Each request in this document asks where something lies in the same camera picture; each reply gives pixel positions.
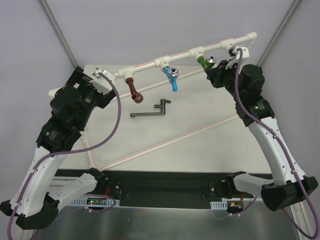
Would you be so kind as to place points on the aluminium enclosure frame post left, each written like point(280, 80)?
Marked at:
point(49, 14)

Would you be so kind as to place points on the white cable duct board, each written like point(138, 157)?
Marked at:
point(91, 201)
point(226, 204)

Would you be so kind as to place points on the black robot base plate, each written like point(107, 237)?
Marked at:
point(147, 189)

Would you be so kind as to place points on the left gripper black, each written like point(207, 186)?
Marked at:
point(81, 78)

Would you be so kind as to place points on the brown plastic water faucet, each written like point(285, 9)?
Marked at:
point(136, 96)

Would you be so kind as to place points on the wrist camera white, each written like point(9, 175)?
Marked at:
point(100, 83)
point(238, 55)

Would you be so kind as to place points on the aluminium enclosure frame post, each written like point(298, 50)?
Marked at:
point(49, 14)
point(279, 31)

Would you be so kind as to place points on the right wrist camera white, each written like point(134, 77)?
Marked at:
point(238, 55)

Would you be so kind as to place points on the blue plastic water faucet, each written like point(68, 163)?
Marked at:
point(172, 74)

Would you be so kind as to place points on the green plastic water faucet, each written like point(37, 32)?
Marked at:
point(207, 62)

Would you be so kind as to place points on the right white cable duct board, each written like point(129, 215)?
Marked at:
point(226, 204)

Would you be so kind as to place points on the aluminium enclosure frame post right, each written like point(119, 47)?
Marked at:
point(279, 31)

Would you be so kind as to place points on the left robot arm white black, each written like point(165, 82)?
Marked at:
point(34, 207)

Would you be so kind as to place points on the white PVC pipe frame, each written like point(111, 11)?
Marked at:
point(183, 131)

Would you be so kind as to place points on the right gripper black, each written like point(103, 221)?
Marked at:
point(217, 74)

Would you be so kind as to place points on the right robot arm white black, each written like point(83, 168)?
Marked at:
point(289, 182)

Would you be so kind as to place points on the left white cable duct board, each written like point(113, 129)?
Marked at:
point(91, 201)

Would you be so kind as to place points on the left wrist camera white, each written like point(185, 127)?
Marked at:
point(100, 83)

